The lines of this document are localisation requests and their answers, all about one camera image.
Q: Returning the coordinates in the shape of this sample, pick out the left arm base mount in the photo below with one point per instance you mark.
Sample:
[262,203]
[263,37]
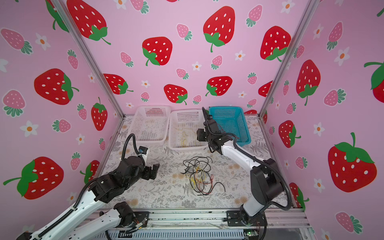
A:
[133,219]

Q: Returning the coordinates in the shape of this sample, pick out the middle white plastic basket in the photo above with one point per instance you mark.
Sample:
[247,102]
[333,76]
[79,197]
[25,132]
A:
[183,128]

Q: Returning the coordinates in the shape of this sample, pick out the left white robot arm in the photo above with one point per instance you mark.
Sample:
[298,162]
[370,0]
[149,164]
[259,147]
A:
[94,195]

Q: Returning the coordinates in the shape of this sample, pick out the left white plastic basket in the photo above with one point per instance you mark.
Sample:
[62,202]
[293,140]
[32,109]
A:
[150,125]

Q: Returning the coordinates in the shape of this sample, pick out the teal plastic basket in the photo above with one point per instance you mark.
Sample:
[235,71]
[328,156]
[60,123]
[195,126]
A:
[232,120]

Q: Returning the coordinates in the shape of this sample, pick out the aluminium front rail frame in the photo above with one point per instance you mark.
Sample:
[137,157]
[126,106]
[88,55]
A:
[207,224]

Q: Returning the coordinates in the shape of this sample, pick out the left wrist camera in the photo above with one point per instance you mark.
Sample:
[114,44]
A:
[143,153]

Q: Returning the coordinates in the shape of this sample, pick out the right aluminium corner post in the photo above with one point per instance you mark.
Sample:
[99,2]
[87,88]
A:
[297,37]

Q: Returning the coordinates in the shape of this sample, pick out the white plastic basket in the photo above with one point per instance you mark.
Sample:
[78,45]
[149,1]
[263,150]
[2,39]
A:
[150,125]
[183,128]

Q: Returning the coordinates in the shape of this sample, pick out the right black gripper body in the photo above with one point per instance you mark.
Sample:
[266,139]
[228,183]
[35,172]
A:
[202,135]

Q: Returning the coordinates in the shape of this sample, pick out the aluminium corner post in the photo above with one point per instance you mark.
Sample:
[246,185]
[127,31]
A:
[297,37]
[78,38]

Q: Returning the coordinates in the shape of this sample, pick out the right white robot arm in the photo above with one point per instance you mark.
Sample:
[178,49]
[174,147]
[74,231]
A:
[268,186]

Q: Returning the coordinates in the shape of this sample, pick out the left aluminium corner post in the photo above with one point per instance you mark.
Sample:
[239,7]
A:
[78,38]

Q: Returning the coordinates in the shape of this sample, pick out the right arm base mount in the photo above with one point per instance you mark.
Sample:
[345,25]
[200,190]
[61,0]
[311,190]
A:
[239,218]

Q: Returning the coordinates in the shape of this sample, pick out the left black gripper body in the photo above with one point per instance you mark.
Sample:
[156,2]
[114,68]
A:
[147,173]

